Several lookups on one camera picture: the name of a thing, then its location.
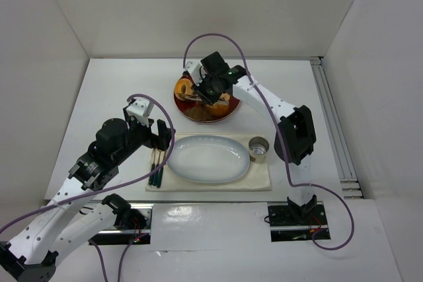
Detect ring donut bread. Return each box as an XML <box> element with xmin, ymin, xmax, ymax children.
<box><xmin>174</xmin><ymin>78</ymin><xmax>194</xmax><ymax>100</ymax></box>

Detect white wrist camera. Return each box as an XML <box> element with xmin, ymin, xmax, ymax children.
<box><xmin>182</xmin><ymin>61</ymin><xmax>203</xmax><ymax>88</ymax></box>
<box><xmin>126</xmin><ymin>97</ymin><xmax>154</xmax><ymax>127</ymax></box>

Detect red round lacquer tray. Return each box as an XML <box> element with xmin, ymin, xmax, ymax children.
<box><xmin>174</xmin><ymin>95</ymin><xmax>240</xmax><ymax>123</ymax></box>

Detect gold spoon green handle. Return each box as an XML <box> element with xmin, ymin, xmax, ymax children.
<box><xmin>152</xmin><ymin>151</ymin><xmax>165</xmax><ymax>186</ymax></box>

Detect pale blue oval plate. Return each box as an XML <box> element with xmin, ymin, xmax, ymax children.
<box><xmin>167</xmin><ymin>135</ymin><xmax>250</xmax><ymax>184</ymax></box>

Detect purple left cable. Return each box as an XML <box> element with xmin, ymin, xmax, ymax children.
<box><xmin>0</xmin><ymin>93</ymin><xmax>177</xmax><ymax>282</ymax></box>

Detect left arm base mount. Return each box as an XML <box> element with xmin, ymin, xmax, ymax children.
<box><xmin>91</xmin><ymin>203</ymin><xmax>153</xmax><ymax>246</ymax></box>

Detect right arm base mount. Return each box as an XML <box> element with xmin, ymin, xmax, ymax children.
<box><xmin>264</xmin><ymin>203</ymin><xmax>330</xmax><ymax>242</ymax></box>

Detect silver metal cup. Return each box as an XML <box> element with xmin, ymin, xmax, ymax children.
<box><xmin>248</xmin><ymin>136</ymin><xmax>270</xmax><ymax>163</ymax></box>

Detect sugared orange round pastry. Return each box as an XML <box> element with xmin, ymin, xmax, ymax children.
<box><xmin>206</xmin><ymin>93</ymin><xmax>231</xmax><ymax>117</ymax></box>

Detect brown chocolate croissant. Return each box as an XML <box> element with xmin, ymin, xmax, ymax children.
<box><xmin>184</xmin><ymin>105</ymin><xmax>213</xmax><ymax>122</ymax></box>

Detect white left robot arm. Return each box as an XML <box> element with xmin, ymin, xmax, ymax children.
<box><xmin>1</xmin><ymin>106</ymin><xmax>174</xmax><ymax>281</ymax></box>

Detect silver metal tongs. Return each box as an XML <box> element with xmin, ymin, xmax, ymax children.
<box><xmin>178</xmin><ymin>94</ymin><xmax>202</xmax><ymax>102</ymax></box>

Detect purple cable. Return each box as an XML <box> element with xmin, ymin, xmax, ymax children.
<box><xmin>182</xmin><ymin>33</ymin><xmax>355</xmax><ymax>250</ymax></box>
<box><xmin>0</xmin><ymin>93</ymin><xmax>177</xmax><ymax>282</ymax></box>

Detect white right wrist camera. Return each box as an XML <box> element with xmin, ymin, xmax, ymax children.
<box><xmin>182</xmin><ymin>61</ymin><xmax>203</xmax><ymax>88</ymax></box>

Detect gold fork green handle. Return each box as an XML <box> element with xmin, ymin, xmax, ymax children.
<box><xmin>148</xmin><ymin>148</ymin><xmax>156</xmax><ymax>185</ymax></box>

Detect gold knife green handle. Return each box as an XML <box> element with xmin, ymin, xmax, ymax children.
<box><xmin>156</xmin><ymin>152</ymin><xmax>167</xmax><ymax>188</ymax></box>

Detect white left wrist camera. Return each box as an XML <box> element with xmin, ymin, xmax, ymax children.
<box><xmin>126</xmin><ymin>97</ymin><xmax>154</xmax><ymax>127</ymax></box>

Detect cream cloth placemat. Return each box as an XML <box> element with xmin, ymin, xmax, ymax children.
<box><xmin>145</xmin><ymin>133</ymin><xmax>272</xmax><ymax>192</ymax></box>

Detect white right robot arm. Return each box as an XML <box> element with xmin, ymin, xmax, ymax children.
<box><xmin>184</xmin><ymin>52</ymin><xmax>317</xmax><ymax>221</ymax></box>

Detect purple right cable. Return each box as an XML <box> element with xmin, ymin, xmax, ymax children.
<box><xmin>182</xmin><ymin>33</ymin><xmax>355</xmax><ymax>250</ymax></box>

